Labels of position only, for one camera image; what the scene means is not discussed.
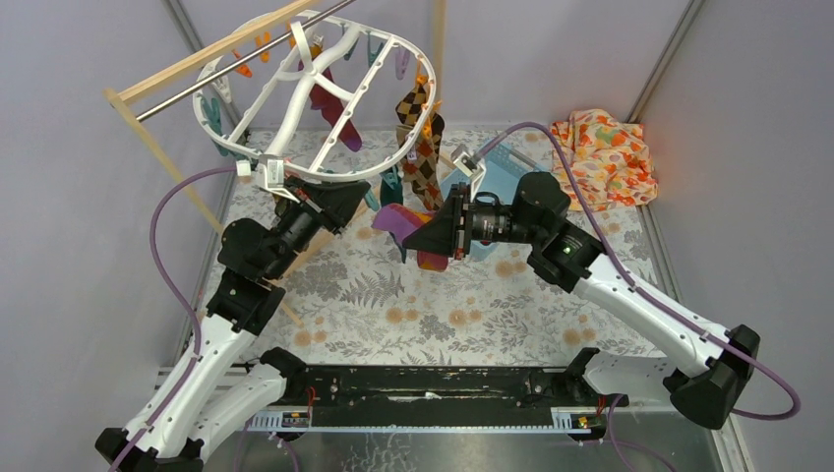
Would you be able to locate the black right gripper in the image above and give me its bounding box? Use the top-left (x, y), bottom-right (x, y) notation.
top-left (403, 182), bottom-right (543, 260)

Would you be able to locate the white plastic clip hanger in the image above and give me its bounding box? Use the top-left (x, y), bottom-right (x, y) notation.
top-left (191, 10), bottom-right (442, 194)

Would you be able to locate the purple yellow striped sock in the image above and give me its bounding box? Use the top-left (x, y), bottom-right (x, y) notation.
top-left (372, 204), bottom-right (448, 272)

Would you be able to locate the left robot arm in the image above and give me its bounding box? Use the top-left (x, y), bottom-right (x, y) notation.
top-left (95, 177), bottom-right (371, 471)

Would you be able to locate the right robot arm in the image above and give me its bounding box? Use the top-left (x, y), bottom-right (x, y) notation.
top-left (402, 172), bottom-right (760, 430)

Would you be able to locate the dark green sock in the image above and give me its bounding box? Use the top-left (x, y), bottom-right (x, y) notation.
top-left (380, 165), bottom-right (404, 207)

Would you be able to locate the brown argyle sock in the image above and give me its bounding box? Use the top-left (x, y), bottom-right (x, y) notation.
top-left (394, 75), bottom-right (446, 211)

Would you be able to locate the maroon purple sock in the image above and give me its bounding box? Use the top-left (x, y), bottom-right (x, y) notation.
top-left (309, 85), bottom-right (363, 152)

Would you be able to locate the floral patterned table mat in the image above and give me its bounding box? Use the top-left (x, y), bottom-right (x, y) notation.
top-left (211, 128), bottom-right (683, 368)

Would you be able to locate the purple clothespin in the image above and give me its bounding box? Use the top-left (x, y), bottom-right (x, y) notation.
top-left (394, 47), bottom-right (412, 81)

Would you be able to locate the metal hanging rod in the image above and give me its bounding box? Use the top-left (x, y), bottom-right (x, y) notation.
top-left (118, 1), bottom-right (318, 123)

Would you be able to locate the floral orange cloth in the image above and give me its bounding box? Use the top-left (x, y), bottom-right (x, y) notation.
top-left (551, 108), bottom-right (659, 211)

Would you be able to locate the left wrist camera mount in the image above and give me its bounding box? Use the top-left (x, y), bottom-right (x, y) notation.
top-left (235, 157), bottom-right (292, 199)

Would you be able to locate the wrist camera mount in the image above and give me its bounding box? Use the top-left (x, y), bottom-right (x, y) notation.
top-left (235, 157), bottom-right (292, 199)
top-left (450, 145), bottom-right (487, 198)

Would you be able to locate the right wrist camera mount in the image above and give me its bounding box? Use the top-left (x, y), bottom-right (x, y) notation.
top-left (450, 145), bottom-right (487, 198)

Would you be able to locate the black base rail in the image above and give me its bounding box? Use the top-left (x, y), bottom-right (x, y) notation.
top-left (264, 365), bottom-right (628, 434)

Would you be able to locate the wooden drying rack frame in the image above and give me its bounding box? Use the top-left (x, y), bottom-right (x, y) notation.
top-left (88, 1), bottom-right (434, 324)

